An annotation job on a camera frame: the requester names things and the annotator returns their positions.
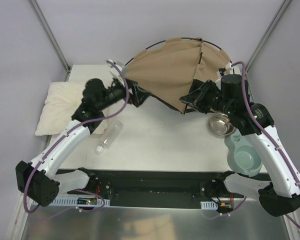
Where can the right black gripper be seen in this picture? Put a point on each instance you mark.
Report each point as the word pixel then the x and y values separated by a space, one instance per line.
pixel 203 96

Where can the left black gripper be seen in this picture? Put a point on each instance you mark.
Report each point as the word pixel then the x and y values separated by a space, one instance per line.
pixel 131 92

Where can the beige pet tent fabric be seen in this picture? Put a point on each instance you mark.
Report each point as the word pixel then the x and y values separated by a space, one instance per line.
pixel 167 82

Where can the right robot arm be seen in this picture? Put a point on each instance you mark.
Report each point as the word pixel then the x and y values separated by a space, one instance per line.
pixel 281 194

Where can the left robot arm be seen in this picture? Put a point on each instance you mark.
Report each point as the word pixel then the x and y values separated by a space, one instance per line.
pixel 38 179

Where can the steel pet bowl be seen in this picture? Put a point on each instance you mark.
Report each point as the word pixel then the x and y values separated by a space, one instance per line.
pixel 220 124

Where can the green double pet bowl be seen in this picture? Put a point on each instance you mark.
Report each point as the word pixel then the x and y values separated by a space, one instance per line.
pixel 242 158

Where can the clear plastic bottle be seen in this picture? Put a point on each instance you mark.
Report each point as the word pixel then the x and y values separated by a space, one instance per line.
pixel 111 133

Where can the white fluffy cushion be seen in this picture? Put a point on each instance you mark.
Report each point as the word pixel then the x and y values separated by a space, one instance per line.
pixel 63 99

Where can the right circuit board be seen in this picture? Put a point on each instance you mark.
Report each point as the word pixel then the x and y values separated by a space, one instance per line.
pixel 211 205

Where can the circuit board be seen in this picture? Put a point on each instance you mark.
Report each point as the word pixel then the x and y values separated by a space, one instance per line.
pixel 211 205
pixel 90 201

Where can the left circuit board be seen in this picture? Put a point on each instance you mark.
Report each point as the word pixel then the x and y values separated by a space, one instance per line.
pixel 90 201

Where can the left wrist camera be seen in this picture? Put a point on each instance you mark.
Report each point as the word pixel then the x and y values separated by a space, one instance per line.
pixel 117 69

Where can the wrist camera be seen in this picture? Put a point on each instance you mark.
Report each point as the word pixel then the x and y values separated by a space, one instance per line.
pixel 117 69
pixel 227 70

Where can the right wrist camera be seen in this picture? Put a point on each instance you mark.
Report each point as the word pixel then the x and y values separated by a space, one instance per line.
pixel 227 70

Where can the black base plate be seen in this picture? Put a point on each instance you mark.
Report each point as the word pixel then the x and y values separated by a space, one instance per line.
pixel 159 189

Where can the right aluminium frame post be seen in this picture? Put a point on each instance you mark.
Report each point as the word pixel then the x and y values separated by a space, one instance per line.
pixel 283 8

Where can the aluminium frame post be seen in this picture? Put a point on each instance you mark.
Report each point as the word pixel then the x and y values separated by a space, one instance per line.
pixel 49 34
pixel 283 8

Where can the left aluminium frame post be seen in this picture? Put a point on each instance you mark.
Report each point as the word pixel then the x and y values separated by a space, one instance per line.
pixel 49 34

